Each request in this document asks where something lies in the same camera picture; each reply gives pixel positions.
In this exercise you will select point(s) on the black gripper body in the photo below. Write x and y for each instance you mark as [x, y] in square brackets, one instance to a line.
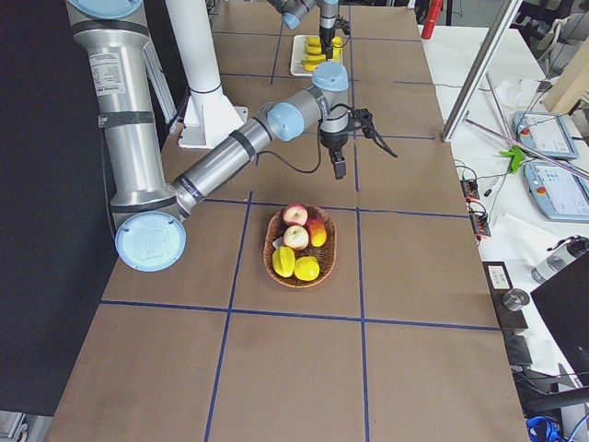
[333, 141]
[326, 35]

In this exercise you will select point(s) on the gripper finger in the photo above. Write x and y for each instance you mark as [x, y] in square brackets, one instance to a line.
[338, 163]
[328, 50]

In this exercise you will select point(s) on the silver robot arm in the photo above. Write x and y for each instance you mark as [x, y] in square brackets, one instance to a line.
[294, 11]
[148, 211]

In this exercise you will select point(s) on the brown wicker basket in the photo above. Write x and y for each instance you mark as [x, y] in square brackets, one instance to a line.
[326, 254]

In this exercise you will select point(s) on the white rectangular tray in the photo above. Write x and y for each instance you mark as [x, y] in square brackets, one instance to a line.
[298, 51]

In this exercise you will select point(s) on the pink red apple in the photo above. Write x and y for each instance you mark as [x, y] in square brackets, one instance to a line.
[294, 215]

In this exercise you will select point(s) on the red yellow mango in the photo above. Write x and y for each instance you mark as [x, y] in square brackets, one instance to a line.
[317, 232]

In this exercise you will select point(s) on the pale green apple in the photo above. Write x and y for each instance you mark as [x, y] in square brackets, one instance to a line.
[295, 237]

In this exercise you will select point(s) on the red bottle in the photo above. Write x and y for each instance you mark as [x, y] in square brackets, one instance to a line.
[433, 12]

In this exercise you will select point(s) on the yellow lemon fruit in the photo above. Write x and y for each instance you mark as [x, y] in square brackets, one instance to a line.
[306, 268]

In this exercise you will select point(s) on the yellow starfruit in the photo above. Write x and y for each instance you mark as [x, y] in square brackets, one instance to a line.
[283, 261]

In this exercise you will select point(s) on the silver reacher grabber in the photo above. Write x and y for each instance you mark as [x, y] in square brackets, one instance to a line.
[507, 121]

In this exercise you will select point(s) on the far teach pendant tablet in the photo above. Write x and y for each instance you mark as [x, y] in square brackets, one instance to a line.
[546, 132]

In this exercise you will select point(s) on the teach pendant tablet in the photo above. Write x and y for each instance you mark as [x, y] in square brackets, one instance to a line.
[558, 194]
[546, 132]

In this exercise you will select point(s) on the black box white label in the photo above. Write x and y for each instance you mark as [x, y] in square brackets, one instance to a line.
[497, 275]

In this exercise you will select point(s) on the near teach pendant tablet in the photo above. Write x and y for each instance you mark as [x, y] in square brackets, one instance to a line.
[558, 194]

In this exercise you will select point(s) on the silver metal cup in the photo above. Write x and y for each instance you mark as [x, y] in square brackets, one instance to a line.
[515, 299]

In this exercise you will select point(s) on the clear water bottle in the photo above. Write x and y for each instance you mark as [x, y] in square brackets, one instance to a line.
[561, 255]

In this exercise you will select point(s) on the black laptop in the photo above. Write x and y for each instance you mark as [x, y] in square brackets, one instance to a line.
[562, 305]

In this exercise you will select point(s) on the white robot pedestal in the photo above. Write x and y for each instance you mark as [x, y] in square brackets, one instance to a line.
[210, 116]

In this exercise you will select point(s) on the green handled reacher grabber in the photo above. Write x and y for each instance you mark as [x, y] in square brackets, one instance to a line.
[581, 173]

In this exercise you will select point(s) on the aluminium frame post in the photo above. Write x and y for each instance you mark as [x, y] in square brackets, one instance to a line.
[487, 49]

